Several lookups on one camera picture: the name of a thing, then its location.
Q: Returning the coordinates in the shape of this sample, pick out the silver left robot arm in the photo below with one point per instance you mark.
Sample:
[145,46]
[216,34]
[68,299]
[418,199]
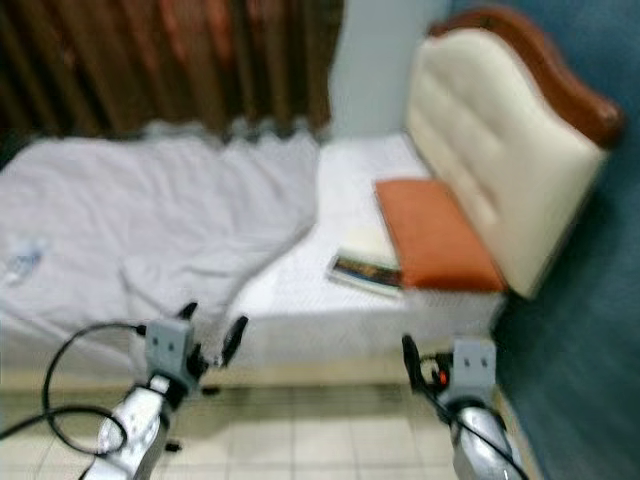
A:
[135,435]

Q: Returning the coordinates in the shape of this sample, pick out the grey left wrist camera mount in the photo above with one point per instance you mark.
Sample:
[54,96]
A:
[170,345]

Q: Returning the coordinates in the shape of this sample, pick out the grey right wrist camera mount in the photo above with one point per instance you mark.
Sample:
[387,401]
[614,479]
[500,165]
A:
[475,365]

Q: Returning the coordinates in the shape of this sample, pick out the orange rectangular pillow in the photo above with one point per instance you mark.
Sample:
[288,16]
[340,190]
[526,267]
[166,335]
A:
[435,232]

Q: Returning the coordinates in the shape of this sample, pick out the dark brown curtain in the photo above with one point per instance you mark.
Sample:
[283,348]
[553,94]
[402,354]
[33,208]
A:
[140,60]

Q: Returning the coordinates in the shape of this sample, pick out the cream book with city photo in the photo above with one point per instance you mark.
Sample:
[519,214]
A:
[360,270]

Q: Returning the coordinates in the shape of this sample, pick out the grey crumpled blanket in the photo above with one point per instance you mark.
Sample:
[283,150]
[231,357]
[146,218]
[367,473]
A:
[140,210]

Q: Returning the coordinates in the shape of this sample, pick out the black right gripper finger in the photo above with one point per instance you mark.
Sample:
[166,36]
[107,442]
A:
[413,360]

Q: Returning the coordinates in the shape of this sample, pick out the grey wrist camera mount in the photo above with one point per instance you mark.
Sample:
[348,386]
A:
[475,365]
[170,345]

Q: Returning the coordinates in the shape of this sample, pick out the beige bed base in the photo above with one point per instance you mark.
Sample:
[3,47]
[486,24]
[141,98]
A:
[320,375]

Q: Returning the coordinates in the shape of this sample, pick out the clear plastic water bottle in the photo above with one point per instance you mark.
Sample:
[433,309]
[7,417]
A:
[25,262]

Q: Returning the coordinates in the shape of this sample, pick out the cream headboard with wooden frame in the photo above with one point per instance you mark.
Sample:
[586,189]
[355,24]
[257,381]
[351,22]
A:
[490,140]

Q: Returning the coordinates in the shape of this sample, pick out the white chevron patterned bed sheet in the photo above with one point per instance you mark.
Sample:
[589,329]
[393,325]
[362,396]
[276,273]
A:
[310,310]

